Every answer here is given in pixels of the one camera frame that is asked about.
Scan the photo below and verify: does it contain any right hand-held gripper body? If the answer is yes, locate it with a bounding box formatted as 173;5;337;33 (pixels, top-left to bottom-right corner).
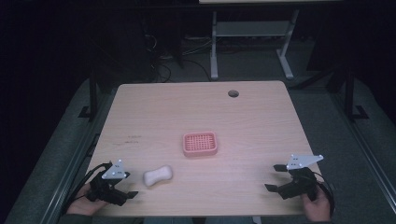
278;153;324;201

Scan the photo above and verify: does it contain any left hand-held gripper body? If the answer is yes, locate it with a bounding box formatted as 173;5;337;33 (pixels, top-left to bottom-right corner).
86;159;130;207

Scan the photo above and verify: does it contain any white soap bar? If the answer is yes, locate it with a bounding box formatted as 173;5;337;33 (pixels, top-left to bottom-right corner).
143;164;174;188

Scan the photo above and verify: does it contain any pink soap dish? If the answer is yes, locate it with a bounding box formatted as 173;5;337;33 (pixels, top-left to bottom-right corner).
182;131;219;158

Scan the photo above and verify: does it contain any person's left hand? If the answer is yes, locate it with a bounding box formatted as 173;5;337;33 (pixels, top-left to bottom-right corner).
65;182;108;217

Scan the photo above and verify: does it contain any person's right hand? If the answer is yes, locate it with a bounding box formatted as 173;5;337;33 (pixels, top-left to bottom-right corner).
301;186;332;223

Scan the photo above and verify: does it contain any black metal stand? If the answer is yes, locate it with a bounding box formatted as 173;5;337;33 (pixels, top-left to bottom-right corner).
344;66;370;121
78;66;100;123

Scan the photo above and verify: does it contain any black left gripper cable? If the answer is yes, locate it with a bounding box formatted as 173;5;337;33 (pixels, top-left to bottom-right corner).
61;161;113;216

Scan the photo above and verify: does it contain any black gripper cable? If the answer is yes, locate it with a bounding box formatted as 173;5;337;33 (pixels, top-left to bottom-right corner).
61;161;113;216
312;172;337;217

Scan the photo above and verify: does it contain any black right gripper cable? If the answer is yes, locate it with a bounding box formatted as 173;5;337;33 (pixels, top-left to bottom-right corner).
312;172;337;217

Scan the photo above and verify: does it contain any aluminium frame rail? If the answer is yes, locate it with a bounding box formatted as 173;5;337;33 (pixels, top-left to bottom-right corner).
38;92;118;224
330;92;396;206

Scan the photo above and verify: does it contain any bundle of floor cables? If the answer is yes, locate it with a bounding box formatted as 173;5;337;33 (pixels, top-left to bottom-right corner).
141;29;214;83

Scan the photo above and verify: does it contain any white metal desk frame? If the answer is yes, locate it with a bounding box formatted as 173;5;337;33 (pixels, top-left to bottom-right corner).
209;8;301;80

